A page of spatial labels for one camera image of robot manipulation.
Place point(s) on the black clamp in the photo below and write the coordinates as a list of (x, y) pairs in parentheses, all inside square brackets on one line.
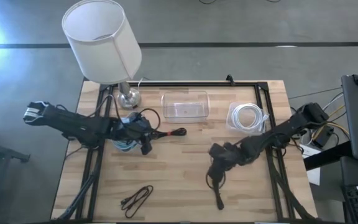
[(230, 80)]

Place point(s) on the black floor stand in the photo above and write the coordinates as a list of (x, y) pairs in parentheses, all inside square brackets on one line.
[(2, 152)]

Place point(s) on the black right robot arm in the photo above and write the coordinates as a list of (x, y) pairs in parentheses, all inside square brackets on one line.
[(284, 127)]

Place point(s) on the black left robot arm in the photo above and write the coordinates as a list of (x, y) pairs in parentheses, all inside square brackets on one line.
[(73, 123)]

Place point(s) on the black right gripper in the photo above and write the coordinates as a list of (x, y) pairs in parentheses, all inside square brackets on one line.
[(227, 154)]

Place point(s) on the white paper sheet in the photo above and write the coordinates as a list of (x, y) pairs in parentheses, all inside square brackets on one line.
[(312, 174)]

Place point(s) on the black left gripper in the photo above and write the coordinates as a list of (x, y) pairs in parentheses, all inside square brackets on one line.
[(132, 128)]

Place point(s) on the black power box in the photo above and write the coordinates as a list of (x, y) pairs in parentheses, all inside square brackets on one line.
[(322, 138)]

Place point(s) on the black stand beam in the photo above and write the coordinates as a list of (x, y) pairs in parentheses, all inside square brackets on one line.
[(325, 157)]

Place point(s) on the clear plastic bin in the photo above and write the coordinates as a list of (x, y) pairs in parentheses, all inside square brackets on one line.
[(185, 107)]

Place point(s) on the white shade silver table lamp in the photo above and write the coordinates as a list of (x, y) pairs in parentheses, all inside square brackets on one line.
[(101, 43)]

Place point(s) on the black aluminium table frame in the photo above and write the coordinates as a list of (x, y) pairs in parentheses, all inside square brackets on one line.
[(261, 102)]

